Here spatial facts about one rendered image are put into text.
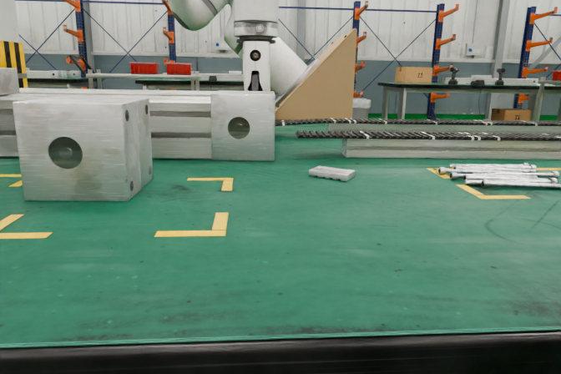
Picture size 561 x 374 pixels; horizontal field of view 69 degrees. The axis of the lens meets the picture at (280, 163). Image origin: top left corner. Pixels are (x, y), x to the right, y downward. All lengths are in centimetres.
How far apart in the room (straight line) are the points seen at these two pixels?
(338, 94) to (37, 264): 91
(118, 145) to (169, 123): 19
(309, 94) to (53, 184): 78
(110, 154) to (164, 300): 21
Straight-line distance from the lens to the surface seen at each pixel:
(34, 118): 45
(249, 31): 79
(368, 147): 65
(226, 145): 59
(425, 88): 575
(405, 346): 23
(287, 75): 119
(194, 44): 838
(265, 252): 30
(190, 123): 59
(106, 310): 25
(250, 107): 58
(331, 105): 112
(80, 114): 43
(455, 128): 89
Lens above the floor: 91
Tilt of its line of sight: 13 degrees down
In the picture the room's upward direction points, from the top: 1 degrees clockwise
